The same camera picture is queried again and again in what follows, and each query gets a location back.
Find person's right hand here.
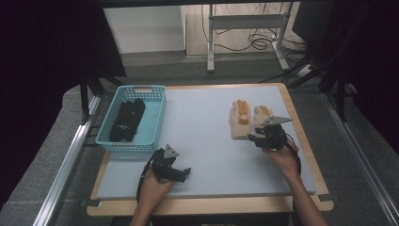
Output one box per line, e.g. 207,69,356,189
262,137,301,177

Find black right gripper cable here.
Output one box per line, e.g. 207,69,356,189
283,133,302,175

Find white cabinet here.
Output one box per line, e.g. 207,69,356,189
103,5,186,55

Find black tripod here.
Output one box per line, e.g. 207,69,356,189
79,69,127,118
288,51,350,123

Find black floor cables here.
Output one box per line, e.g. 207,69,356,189
200,3,310,55

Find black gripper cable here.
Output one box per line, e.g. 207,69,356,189
136,150,159,204
283,133,302,175

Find dark curtain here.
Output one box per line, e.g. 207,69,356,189
293,0,399,158
0,0,127,210

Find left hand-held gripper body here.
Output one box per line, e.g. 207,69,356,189
150,143,186,184

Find aluminium rail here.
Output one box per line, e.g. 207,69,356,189
321,92,399,226
32,95,102,226

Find turquoise plastic basket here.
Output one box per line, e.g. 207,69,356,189
95,85,168,154

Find grey tape piece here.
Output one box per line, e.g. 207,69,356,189
318,193,342,203
79,198,104,208

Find white metal stand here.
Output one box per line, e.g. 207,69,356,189
206,3,291,73

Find pale grey foam mat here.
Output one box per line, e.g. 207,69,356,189
96,85,317,201

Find black glove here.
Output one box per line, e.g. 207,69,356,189
123,97,147,127
108,101,139,143

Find white power strip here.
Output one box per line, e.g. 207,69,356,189
295,64,313,78

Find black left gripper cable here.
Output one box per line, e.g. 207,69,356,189
136,150,159,204

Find beige glove with orange fingers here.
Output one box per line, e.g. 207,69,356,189
229,99,253,141
252,105,279,139

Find person's left hand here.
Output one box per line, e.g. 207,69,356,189
137,170,175,209

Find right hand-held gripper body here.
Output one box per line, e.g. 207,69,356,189
254,116,293,153

